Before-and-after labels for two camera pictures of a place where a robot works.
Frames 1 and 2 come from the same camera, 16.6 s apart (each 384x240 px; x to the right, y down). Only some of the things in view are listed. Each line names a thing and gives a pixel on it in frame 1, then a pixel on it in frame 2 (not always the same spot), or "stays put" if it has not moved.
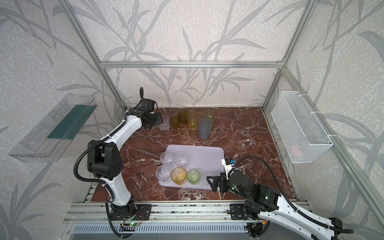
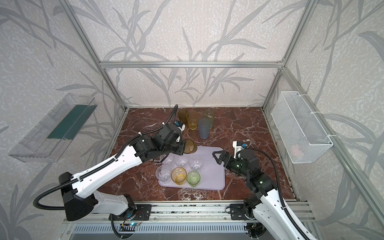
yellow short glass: (178, 174) stays put
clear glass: (165, 124) to (196, 164)
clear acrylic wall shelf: (47, 142) stays put
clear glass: (166, 158) stays put
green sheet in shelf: (73, 122) stays put
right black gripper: (220, 183) to (226, 159)
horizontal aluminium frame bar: (191, 64) stays put
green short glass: (193, 176) stays put
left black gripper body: (156, 120) to (178, 147)
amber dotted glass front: (175, 121) to (190, 146)
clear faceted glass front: (163, 174) stays put
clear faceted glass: (182, 160) stays put
